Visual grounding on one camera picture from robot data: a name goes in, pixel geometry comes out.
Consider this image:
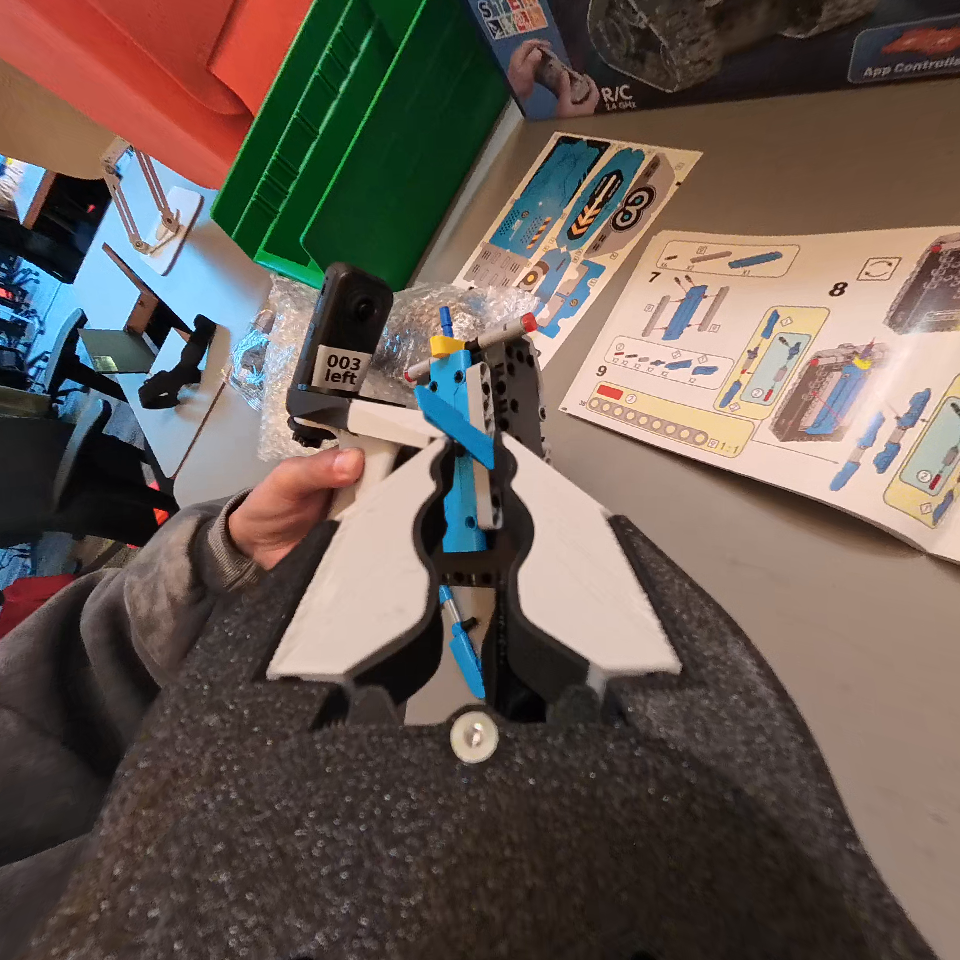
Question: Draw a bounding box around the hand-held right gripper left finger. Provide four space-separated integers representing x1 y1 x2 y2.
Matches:
267 443 454 702

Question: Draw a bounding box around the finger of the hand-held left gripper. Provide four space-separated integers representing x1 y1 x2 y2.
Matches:
338 402 454 454

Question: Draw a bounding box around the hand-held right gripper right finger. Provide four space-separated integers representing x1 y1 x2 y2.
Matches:
500 435 684 702

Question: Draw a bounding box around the large blue brick panel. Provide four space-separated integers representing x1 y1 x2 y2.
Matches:
416 378 502 474

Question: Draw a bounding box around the black blue brick model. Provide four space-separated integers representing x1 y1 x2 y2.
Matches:
402 308 550 559

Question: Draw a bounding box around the blue grey axle assembly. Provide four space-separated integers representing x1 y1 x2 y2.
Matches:
447 612 490 705

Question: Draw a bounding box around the person's left forearm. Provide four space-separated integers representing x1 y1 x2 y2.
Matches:
0 503 268 886

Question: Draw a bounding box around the grey desk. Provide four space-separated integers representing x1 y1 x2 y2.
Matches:
143 90 960 960

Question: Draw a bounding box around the person's left hand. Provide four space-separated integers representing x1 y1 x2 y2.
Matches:
225 446 370 573

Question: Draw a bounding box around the clear plastic bag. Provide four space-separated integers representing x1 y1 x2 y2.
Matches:
225 270 519 463

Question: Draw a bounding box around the black phone stand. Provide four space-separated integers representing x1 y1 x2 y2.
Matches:
78 240 220 411

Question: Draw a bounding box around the green plastic bin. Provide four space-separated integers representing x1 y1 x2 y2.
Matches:
210 0 520 295

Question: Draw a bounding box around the blue sticker sheet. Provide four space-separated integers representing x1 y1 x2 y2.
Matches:
450 132 705 370

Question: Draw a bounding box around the black office chair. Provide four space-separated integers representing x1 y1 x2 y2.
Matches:
0 308 169 550

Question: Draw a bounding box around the instruction booklet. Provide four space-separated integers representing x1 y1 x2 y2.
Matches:
560 225 960 565

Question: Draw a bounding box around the orange plastic case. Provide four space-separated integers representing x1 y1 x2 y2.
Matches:
0 0 316 190

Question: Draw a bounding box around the robot kit box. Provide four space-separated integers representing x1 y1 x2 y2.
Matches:
465 0 960 123

